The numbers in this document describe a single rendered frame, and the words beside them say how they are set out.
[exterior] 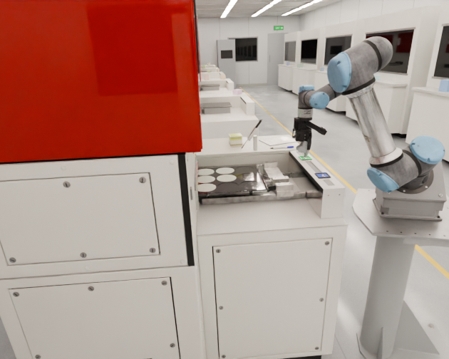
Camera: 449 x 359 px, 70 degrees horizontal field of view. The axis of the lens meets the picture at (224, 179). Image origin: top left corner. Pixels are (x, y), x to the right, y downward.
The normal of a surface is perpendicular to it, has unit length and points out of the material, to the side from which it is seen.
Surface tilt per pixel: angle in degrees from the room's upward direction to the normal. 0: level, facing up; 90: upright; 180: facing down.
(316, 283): 90
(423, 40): 90
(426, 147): 41
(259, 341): 90
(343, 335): 0
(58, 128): 90
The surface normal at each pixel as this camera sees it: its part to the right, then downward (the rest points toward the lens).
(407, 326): -0.22, 0.37
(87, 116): 0.07, 0.37
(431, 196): -0.18, -0.40
